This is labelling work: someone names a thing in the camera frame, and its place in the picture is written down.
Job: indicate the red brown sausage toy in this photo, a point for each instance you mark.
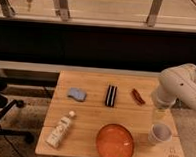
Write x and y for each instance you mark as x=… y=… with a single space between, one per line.
x=137 y=97

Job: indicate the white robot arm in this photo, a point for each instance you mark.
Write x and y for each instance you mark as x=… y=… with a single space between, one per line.
x=174 y=83

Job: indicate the white plastic bottle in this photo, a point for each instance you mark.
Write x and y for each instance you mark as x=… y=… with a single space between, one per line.
x=58 y=133

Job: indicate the black white striped block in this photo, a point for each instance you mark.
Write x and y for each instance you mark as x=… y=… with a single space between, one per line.
x=110 y=97

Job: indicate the white paper cup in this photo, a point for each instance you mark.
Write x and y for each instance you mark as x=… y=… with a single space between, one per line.
x=159 y=133

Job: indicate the translucent yellowish gripper finger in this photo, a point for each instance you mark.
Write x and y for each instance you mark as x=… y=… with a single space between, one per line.
x=158 y=115

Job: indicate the light wooden table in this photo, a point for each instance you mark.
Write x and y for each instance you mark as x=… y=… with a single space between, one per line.
x=92 y=114

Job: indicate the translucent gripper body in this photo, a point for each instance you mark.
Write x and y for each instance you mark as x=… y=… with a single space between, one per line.
x=161 y=106

